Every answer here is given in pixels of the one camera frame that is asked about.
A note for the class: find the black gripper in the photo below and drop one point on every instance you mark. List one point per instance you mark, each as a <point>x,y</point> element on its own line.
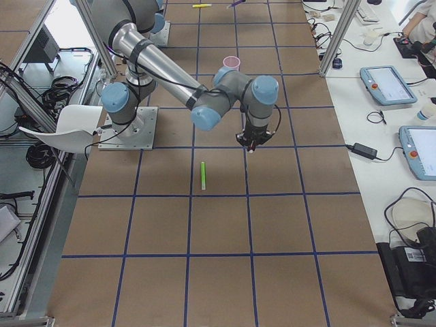
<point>253,130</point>

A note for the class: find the purple marker pen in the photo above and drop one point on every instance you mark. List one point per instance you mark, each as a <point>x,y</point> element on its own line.
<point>235,3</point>

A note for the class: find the pink mesh cup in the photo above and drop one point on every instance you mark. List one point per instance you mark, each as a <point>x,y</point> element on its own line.
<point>231,63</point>

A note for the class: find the green marker pen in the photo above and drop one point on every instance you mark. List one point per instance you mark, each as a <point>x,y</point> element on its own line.
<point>203,175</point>

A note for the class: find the black power brick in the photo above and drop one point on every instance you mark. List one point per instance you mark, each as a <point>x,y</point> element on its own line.
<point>362,150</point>

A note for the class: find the blue teach pendant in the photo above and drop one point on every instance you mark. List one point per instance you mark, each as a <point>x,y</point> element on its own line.
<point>418,143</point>
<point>386,86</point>

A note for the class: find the yellow marker pen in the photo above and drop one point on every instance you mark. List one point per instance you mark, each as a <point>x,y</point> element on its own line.
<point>201,5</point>

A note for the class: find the white chair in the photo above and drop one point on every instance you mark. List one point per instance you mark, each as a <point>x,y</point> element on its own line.
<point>74,130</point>

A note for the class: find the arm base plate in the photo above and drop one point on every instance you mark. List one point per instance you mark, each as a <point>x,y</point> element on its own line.
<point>161,38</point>
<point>139,134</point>

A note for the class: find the aluminium frame post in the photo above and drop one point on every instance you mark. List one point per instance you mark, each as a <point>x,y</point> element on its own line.
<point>349,10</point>

